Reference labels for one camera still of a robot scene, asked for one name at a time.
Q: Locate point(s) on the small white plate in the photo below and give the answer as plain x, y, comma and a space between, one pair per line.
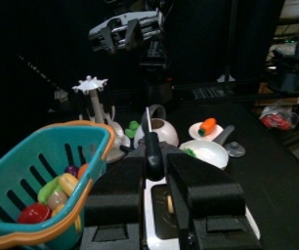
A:
202, 134

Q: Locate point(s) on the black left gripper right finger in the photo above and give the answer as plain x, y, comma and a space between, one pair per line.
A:
208, 192

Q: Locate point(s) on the gray round lid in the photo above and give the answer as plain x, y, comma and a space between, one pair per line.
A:
234, 149

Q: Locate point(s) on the orange toy carrot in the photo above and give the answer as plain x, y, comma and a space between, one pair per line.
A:
206, 126

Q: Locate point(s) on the white toy teapot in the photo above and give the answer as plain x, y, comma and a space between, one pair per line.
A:
166, 132

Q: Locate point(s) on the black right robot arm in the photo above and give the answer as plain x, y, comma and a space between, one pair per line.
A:
154, 62

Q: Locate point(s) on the clear bag with red contents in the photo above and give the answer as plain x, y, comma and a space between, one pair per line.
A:
278, 117

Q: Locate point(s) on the black vented box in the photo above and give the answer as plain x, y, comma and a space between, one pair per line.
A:
209, 92

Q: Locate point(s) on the orange toy fruit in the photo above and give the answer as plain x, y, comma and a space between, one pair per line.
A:
82, 170

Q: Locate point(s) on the beige toy food piece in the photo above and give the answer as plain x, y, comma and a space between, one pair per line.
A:
55, 199

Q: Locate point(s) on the green toy piece in pan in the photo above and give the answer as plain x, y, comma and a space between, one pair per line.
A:
189, 152

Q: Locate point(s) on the yellow toy corn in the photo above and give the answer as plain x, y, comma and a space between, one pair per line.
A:
69, 183

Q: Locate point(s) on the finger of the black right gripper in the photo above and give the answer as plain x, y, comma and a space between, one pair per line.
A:
130, 34
109, 40

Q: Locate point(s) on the green toy leafy vegetable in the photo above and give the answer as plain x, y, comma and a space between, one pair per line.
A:
132, 128

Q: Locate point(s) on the red toy tomato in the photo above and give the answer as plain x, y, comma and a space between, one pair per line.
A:
33, 213

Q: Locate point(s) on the purple toy eggplant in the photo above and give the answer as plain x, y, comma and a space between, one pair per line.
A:
70, 170

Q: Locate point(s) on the white cup tree rack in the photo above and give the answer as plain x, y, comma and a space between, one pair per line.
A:
94, 104

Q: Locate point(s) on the white plastic cutting board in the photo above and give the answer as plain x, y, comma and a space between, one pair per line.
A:
154, 211

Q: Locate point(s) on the teal basket with orange rim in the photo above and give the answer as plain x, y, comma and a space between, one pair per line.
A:
19, 169

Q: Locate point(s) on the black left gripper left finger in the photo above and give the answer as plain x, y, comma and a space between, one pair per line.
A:
112, 192

